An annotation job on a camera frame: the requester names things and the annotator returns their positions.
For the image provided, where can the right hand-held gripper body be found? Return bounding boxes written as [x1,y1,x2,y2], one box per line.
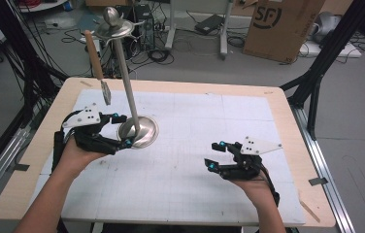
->
[217,136,283,182]

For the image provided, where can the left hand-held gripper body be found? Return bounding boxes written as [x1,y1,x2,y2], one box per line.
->
[53,102,122,156]

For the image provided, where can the metal utensil stand with hooks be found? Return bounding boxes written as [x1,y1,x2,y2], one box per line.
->
[93,6,159,150]

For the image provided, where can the person's left hand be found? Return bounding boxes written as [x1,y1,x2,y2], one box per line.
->
[56,135,108,178]

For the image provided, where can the person's right hand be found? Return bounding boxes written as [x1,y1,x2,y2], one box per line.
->
[231,175,278,209]

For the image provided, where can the white grid mat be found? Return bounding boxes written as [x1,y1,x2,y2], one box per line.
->
[29,88,307,226]

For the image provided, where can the black tape piece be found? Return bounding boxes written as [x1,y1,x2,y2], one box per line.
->
[11,163,31,173]
[308,176,329,187]

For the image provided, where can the black computer tower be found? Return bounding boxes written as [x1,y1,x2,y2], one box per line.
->
[133,3,156,51]

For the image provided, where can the brown cardboard box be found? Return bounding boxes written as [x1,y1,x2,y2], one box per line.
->
[242,0,327,64]

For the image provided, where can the flat black device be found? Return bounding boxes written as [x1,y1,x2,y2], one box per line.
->
[194,14,226,36]

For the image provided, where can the white flat board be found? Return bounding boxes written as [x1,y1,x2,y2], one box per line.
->
[299,40,363,59]

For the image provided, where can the grey rounded device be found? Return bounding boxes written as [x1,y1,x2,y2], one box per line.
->
[312,11,343,44]

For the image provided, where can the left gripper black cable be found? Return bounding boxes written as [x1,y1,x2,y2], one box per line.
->
[51,111,75,173]

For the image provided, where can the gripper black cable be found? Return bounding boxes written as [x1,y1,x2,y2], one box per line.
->
[259,163,282,208]
[51,111,75,173]

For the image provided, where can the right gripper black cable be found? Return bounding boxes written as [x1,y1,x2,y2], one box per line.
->
[259,163,282,208]

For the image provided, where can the coiled black floor cable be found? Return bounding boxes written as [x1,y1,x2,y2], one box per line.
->
[147,48,176,66]

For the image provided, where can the white metal stand frame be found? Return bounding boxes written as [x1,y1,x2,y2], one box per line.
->
[164,0,234,61]

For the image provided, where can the black metal frame post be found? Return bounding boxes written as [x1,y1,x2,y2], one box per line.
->
[0,0,69,130]
[280,0,365,141]

